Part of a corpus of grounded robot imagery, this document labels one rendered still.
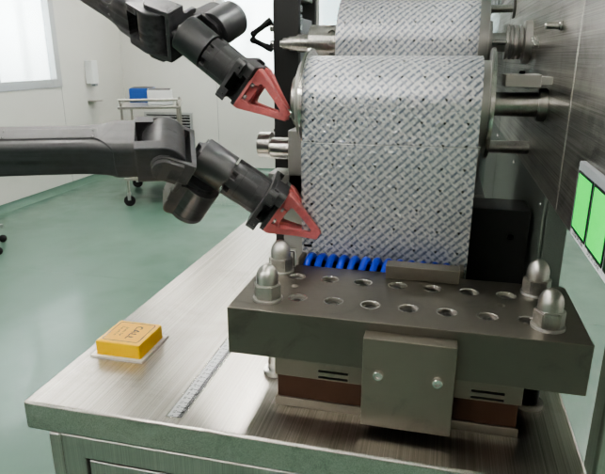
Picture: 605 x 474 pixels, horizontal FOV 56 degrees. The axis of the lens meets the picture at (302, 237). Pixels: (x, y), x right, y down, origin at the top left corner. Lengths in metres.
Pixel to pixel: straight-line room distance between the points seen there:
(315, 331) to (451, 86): 0.36
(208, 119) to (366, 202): 6.16
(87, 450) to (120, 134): 0.40
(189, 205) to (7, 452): 1.65
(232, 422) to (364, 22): 0.67
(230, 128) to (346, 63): 6.03
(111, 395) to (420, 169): 0.50
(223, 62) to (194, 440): 0.52
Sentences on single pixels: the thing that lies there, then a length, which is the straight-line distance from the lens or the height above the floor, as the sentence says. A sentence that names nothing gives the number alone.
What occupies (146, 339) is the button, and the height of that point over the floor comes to 0.92.
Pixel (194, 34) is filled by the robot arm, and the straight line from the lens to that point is 0.90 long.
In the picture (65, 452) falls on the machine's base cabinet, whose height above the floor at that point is 0.83.
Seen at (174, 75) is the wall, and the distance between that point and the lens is 7.05.
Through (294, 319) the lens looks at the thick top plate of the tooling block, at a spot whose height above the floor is 1.02.
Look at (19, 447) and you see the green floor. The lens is 2.36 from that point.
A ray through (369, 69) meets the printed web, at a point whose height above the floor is 1.30.
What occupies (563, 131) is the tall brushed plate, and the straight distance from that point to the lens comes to 0.72.
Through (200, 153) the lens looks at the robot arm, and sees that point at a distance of 0.79.
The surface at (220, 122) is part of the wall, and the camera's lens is 6.87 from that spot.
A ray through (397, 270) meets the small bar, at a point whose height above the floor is 1.04.
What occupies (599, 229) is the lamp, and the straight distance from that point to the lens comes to 0.50.
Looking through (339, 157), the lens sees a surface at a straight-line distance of 0.79.
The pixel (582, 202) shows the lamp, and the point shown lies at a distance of 0.56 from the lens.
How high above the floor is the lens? 1.31
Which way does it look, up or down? 18 degrees down
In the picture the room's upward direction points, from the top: straight up
